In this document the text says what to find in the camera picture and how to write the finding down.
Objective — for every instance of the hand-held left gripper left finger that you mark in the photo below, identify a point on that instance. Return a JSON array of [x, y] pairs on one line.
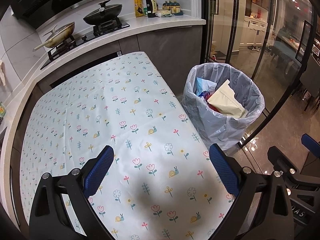
[[98, 170]]

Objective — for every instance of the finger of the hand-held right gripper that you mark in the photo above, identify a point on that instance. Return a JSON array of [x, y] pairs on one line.
[[280, 160], [310, 141]]

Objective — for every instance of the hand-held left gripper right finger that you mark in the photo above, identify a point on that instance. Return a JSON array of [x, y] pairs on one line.
[[225, 170]]

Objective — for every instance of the waste bin with plastic liner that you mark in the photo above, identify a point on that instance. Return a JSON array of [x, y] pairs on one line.
[[225, 130]]

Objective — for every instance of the red plastic bag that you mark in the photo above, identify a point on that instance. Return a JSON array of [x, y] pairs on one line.
[[213, 106]]

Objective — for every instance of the beige paper bag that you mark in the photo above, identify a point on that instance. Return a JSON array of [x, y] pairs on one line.
[[225, 100]]

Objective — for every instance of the blue white wipes packet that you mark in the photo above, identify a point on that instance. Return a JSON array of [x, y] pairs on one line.
[[202, 85]]

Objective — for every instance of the floral print tablecloth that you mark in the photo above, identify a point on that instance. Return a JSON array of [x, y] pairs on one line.
[[125, 105]]

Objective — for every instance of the green dish soap bottle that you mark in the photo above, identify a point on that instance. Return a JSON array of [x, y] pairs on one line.
[[2, 110]]

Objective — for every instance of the black gas stove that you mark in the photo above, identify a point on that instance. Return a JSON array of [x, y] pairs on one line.
[[85, 40]]

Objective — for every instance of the glass sliding door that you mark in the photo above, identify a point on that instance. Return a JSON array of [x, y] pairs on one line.
[[232, 30]]

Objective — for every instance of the hanging kitchen cloth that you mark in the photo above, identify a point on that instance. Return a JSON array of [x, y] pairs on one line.
[[2, 72]]

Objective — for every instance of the beige wok with glass lid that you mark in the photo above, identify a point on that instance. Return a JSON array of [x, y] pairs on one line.
[[61, 33]]

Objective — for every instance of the kitchen counter cabinet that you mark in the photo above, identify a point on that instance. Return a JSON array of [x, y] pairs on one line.
[[162, 40]]

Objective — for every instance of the black wok with lid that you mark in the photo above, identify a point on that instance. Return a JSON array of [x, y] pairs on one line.
[[105, 15]]

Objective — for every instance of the small green capped jar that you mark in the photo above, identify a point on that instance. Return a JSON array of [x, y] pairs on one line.
[[146, 12]]

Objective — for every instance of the yellow seasoning package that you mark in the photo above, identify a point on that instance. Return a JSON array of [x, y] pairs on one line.
[[139, 6]]

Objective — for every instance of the bag of garlic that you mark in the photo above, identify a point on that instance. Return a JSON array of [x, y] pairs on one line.
[[163, 12]]

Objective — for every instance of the spice jar set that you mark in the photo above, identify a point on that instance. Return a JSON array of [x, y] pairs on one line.
[[172, 6]]

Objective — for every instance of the dark sauce bottle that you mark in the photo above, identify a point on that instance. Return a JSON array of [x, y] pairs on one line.
[[151, 5]]

